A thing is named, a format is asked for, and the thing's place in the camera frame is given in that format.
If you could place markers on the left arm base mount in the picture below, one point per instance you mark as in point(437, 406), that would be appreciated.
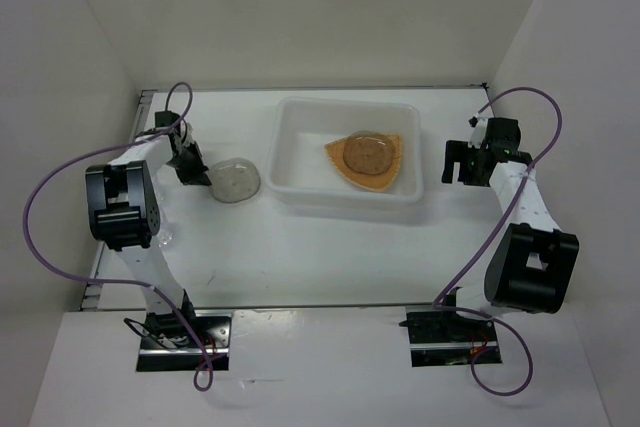
point(176, 350)

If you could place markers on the white plastic bin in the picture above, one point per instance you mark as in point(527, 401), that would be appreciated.
point(301, 176)

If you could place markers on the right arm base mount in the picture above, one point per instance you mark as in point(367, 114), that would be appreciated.
point(439, 339)

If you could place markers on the clear glass plate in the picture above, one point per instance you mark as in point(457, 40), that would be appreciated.
point(369, 153)
point(234, 180)

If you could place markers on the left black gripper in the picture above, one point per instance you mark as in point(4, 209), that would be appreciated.
point(195, 176)

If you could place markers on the triangular woven bamboo tray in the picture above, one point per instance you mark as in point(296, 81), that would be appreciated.
point(375, 183)

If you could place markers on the aluminium table edge rail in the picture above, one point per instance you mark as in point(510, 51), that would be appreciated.
point(91, 305)

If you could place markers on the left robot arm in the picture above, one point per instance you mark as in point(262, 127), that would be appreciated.
point(124, 214)

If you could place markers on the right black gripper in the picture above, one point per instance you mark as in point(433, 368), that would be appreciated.
point(458, 151)

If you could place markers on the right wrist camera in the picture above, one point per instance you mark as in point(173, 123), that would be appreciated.
point(479, 126)

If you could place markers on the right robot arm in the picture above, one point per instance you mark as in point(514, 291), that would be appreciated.
point(533, 262)

